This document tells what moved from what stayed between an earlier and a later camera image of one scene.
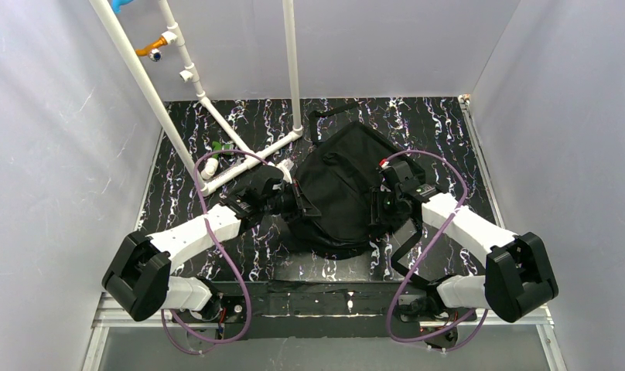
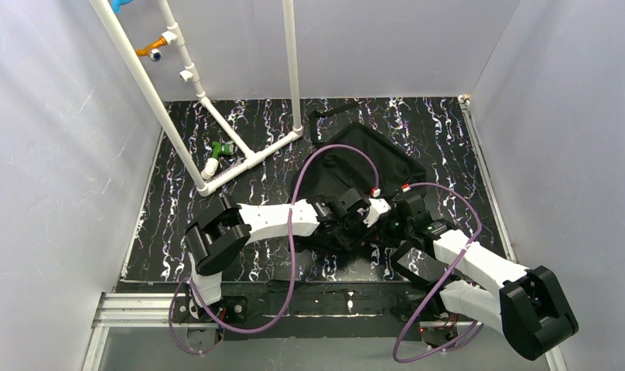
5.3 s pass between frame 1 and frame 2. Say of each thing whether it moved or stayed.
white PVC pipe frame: stayed
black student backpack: stayed
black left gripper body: moved
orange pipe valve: stayed
